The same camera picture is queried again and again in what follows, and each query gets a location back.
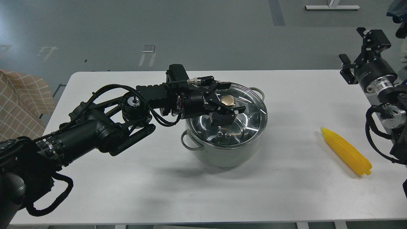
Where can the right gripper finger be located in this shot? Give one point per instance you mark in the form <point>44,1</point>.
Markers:
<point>373,42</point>
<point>346,72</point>

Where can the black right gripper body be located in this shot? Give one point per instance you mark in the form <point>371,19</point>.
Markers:
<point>372,72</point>

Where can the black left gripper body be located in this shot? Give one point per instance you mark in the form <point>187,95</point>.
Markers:
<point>198,101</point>

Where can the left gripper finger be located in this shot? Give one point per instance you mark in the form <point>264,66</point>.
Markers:
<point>224,115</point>
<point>216,85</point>

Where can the glass pot lid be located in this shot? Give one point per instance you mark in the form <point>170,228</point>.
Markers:
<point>245,128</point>

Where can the yellow toy corn cob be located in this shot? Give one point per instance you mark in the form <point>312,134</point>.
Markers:
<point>347,152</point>

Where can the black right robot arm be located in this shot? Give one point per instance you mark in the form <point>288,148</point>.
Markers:
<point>388,120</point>

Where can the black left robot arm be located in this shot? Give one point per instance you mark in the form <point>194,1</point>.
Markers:
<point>113,119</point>

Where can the grey steel cooking pot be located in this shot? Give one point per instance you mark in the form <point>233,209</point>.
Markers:
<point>220,157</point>

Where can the dark object at edge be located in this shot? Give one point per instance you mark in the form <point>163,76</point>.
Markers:
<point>398,12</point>

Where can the white stand base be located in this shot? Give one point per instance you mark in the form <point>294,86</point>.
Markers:
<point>332,5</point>

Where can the beige checkered cloth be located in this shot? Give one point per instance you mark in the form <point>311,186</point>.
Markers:
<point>23,98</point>

